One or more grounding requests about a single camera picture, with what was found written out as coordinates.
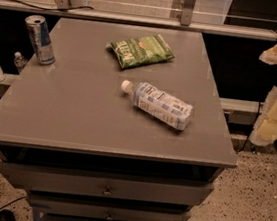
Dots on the grey drawer cabinet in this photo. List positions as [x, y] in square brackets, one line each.
[67, 131]

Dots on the drawer knob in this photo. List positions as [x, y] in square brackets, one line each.
[109, 217]
[107, 192]

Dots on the middle drawer knob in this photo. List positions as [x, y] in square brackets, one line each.
[109, 217]

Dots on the green jalapeno chip bag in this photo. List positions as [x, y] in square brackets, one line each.
[136, 52]

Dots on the redbull can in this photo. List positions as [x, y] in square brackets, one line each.
[40, 39]

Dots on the metal rail frame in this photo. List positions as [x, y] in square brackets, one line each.
[254, 18]

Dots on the small clear bottle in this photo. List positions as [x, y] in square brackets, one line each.
[20, 61]

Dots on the clear plastic water bottle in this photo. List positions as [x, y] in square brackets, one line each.
[162, 105]

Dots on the top drawer knob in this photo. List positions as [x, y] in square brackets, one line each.
[107, 192]

